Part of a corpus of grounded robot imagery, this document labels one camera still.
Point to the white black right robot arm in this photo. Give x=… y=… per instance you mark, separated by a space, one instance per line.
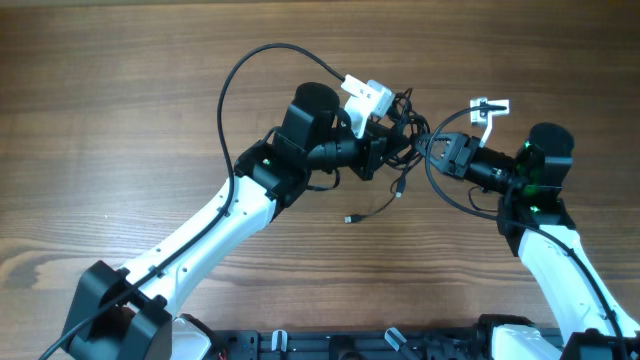
x=535 y=222

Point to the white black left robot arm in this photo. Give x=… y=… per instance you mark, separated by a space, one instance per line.
x=134 y=311

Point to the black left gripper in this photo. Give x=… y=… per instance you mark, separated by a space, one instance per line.
x=377 y=150

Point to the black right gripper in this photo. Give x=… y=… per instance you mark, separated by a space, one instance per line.
x=461 y=157

